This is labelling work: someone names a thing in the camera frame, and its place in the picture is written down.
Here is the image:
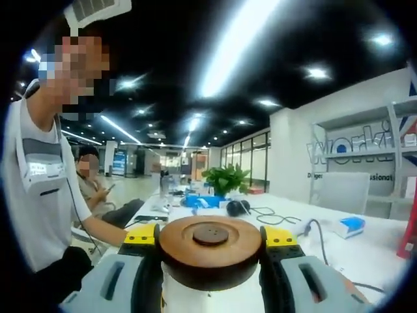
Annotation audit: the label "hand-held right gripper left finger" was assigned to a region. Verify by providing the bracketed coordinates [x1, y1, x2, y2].
[60, 223, 164, 313]

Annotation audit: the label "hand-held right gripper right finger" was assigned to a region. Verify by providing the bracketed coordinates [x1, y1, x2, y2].
[259, 224, 372, 313]

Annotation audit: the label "brown wooden lid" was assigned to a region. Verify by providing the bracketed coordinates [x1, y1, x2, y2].
[158, 215, 263, 292]

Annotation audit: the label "person's dark trousers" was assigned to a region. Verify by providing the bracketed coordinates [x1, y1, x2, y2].
[31, 246, 96, 309]

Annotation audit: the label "white power adapter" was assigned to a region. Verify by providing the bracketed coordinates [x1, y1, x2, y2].
[299, 220, 315, 238]

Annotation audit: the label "white table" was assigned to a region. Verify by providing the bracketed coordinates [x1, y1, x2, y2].
[70, 192, 411, 313]

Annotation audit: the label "black chair backrest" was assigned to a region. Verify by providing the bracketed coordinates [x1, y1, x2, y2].
[101, 198, 147, 230]

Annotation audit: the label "black flat device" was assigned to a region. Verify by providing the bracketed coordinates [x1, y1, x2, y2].
[133, 214, 169, 223]

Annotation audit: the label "blue white small box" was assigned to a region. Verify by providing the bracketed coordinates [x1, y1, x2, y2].
[338, 216, 366, 239]

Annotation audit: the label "white game controller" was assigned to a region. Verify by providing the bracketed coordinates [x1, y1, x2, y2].
[152, 201, 173, 215]

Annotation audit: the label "black headphones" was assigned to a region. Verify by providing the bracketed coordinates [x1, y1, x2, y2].
[226, 199, 252, 216]

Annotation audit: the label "grey chair backrest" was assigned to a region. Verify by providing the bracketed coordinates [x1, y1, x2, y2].
[314, 171, 371, 216]

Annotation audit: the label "blue packaging pile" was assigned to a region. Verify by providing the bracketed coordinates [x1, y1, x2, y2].
[183, 185, 209, 207]

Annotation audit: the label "red cardboard box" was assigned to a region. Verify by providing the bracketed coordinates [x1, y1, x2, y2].
[396, 215, 415, 260]

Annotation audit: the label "blue standing banner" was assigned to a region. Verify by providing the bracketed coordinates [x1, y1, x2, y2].
[111, 148, 128, 177]

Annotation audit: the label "green potted plant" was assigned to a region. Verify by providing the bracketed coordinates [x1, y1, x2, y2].
[201, 162, 252, 198]

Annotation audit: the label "grey chest device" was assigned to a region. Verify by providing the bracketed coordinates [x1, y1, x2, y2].
[20, 136, 71, 199]

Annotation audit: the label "person's neck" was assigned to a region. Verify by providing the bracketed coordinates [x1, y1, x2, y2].
[40, 94, 71, 133]

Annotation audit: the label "grey metal shelf rack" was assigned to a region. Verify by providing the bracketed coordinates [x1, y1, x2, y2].
[311, 97, 417, 219]

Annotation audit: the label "ceiling spot lights group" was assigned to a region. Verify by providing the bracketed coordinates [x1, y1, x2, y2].
[19, 31, 397, 147]

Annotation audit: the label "long ceiling strip light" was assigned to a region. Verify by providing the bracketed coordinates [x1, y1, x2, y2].
[199, 0, 281, 98]

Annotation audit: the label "white ceiling air vent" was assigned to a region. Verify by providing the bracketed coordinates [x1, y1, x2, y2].
[63, 0, 133, 26]

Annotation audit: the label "black looped cable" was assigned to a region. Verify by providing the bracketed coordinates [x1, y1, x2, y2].
[249, 205, 302, 226]

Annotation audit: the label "grey wall lettering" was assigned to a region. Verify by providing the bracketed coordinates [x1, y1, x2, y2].
[306, 122, 397, 182]

